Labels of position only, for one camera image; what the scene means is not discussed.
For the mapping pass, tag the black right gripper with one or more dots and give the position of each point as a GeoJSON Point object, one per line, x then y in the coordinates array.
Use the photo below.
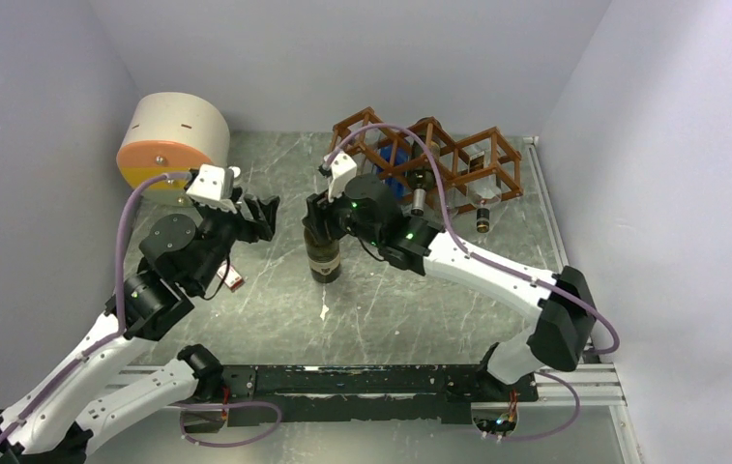
{"type": "Point", "coordinates": [315, 217]}

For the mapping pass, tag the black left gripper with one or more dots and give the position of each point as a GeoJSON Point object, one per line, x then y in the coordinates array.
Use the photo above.
{"type": "Point", "coordinates": [252, 229]}

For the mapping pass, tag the dark bottle cream label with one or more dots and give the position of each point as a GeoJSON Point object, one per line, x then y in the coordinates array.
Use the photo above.
{"type": "Point", "coordinates": [323, 253]}

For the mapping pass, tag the green wine bottle brown label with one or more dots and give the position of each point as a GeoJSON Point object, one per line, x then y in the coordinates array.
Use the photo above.
{"type": "Point", "coordinates": [421, 179]}

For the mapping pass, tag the small dark bottle gold cap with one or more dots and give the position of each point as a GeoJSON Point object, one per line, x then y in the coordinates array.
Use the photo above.
{"type": "Point", "coordinates": [483, 193]}

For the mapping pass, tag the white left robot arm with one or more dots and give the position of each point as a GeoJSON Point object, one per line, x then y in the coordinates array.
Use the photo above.
{"type": "Point", "coordinates": [68, 416]}

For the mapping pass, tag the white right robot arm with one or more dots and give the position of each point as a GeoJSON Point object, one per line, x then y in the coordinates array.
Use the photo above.
{"type": "Point", "coordinates": [557, 306]}

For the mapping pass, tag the brown wooden wine rack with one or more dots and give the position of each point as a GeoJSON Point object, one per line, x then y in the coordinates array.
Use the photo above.
{"type": "Point", "coordinates": [478, 171]}

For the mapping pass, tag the small red white card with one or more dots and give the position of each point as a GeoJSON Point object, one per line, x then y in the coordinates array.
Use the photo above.
{"type": "Point", "coordinates": [229, 277]}

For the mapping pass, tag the beige orange yellow cylinder box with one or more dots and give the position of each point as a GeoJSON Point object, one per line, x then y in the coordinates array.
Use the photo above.
{"type": "Point", "coordinates": [170, 132]}

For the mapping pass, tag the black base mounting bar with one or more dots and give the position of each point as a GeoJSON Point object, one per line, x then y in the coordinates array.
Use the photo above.
{"type": "Point", "coordinates": [403, 392]}

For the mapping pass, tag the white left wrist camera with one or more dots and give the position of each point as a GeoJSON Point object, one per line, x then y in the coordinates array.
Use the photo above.
{"type": "Point", "coordinates": [206, 188]}

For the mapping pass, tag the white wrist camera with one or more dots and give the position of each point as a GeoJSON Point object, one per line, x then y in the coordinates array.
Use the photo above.
{"type": "Point", "coordinates": [342, 169]}
{"type": "Point", "coordinates": [206, 188]}

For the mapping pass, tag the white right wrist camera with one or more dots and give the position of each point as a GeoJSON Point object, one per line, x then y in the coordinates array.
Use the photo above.
{"type": "Point", "coordinates": [342, 169]}

